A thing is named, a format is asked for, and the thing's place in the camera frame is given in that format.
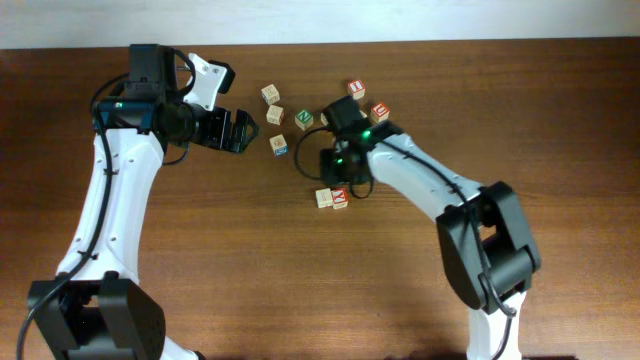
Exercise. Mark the wooden block red letter U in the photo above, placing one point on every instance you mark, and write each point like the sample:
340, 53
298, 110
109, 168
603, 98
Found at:
379, 112

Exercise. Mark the wooden block green letter N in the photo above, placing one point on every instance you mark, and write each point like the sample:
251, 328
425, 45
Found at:
304, 119

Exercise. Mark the wooden block red letter Y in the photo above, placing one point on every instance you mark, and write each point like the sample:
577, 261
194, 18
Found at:
339, 198

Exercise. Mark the wooden block blue number 2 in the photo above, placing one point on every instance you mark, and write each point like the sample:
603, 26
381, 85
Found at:
270, 94

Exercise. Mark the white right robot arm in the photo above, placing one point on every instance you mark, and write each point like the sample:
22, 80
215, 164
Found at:
488, 251

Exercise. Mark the plain wooden picture block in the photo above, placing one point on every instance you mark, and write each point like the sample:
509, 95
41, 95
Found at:
275, 114

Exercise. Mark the wooden block red letter I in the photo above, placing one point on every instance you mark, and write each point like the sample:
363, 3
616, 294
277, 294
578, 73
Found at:
356, 89

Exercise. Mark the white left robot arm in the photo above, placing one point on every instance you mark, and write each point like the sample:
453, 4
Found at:
94, 307

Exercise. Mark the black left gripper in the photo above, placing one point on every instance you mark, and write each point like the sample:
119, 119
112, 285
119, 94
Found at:
216, 136

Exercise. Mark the wooden block blue letter D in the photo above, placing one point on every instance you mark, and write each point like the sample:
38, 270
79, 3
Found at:
278, 144

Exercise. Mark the wooden block blue number 5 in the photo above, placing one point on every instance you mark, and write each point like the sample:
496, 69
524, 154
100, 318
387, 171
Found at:
324, 198

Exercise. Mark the wooden block yellow number 2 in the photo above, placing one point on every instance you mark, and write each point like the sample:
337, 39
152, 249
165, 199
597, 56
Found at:
323, 119

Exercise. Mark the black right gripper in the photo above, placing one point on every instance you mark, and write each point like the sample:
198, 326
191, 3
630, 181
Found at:
332, 173

